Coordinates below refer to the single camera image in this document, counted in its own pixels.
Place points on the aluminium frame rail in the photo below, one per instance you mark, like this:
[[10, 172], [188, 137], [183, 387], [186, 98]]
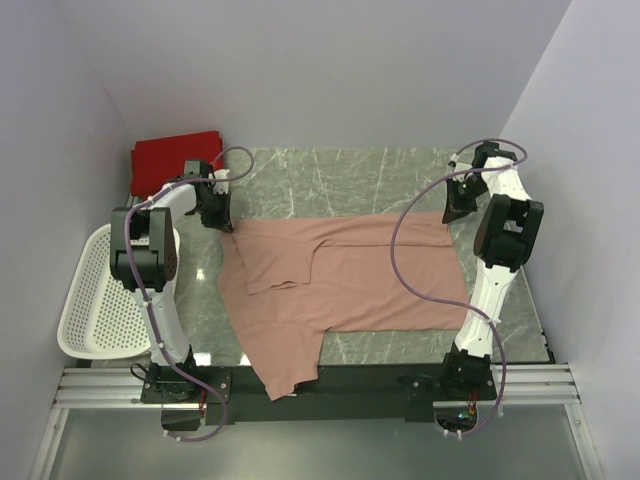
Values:
[[115, 388]]

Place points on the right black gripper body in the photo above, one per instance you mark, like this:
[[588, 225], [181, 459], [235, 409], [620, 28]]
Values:
[[462, 195]]

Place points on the white perforated laundry basket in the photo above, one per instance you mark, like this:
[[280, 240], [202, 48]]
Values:
[[100, 319]]

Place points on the pink t-shirt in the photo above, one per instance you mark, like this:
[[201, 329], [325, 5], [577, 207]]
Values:
[[286, 282]]

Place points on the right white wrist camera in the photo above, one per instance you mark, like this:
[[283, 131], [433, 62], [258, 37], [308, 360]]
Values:
[[458, 169]]

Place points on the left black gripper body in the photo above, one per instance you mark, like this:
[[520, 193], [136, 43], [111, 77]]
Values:
[[214, 212]]

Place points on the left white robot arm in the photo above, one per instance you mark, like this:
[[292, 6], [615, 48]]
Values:
[[144, 251]]

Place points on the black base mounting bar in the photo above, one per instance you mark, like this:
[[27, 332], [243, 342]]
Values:
[[341, 392]]

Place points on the folded red t-shirt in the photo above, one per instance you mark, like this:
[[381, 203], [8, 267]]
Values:
[[156, 161]]

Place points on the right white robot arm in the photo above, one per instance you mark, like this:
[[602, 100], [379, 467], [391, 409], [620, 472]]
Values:
[[504, 240]]

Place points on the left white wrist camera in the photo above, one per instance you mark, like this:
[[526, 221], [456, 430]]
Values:
[[220, 183]]

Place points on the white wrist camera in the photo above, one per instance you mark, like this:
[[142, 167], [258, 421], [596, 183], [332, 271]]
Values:
[[458, 169], [220, 183]]

